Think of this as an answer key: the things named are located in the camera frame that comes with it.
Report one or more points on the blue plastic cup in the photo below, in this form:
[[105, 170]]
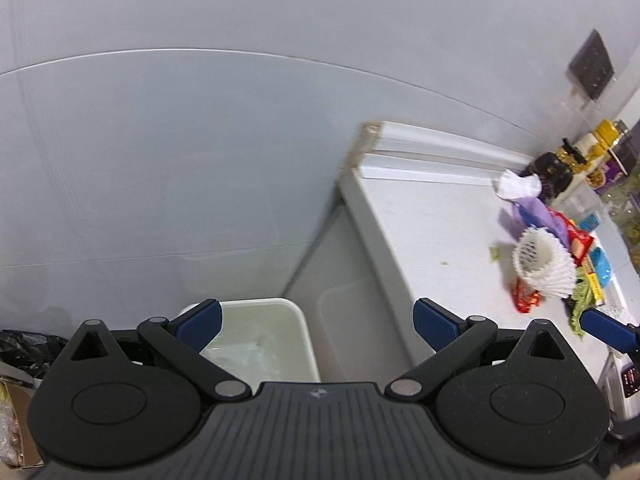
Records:
[[600, 267]]

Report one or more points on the purple label glass jar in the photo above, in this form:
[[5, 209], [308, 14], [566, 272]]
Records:
[[612, 172]]

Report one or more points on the white foam fruit net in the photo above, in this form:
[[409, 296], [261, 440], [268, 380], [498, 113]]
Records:
[[555, 275]]

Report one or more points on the glass jar with grains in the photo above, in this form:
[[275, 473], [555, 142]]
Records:
[[632, 242]]

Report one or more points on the black plastic bag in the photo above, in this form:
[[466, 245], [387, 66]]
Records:
[[25, 350]]

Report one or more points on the yellow wrapper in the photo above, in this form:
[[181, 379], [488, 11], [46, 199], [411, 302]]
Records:
[[594, 285]]

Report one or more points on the clear container blue label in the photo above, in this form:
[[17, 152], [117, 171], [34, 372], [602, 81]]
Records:
[[590, 221]]

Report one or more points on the dark wall socket panel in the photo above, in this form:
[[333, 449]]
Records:
[[592, 65]]

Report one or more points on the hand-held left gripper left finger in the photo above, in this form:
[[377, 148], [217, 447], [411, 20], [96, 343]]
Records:
[[200, 322]]

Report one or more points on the white plastic bin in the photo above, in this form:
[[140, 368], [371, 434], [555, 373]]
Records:
[[270, 340]]

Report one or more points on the purple plastic bag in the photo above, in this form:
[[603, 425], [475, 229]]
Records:
[[537, 212]]

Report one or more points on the red wrapper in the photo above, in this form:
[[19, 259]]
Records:
[[527, 302]]

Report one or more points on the white bottle yellow cap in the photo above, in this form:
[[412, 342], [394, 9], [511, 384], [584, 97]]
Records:
[[605, 132]]

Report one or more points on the cardboard box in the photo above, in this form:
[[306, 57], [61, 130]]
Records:
[[20, 410]]

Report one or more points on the black device red display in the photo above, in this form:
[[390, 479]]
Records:
[[631, 380]]

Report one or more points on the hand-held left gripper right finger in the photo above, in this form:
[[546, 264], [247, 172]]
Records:
[[435, 325]]

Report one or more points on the green lettuce leaf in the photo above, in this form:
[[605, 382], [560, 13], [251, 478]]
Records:
[[580, 296]]

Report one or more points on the small green lettuce scrap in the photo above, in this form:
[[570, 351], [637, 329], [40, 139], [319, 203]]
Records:
[[495, 254]]

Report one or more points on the red snack packet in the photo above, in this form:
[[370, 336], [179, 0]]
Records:
[[580, 245]]

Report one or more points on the white backsplash moulding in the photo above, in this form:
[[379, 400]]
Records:
[[425, 147]]

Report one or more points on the white cabinet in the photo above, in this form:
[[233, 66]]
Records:
[[350, 285]]

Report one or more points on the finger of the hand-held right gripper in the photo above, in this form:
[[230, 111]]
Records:
[[605, 328]]

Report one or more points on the white tissue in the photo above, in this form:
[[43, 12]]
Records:
[[515, 186]]

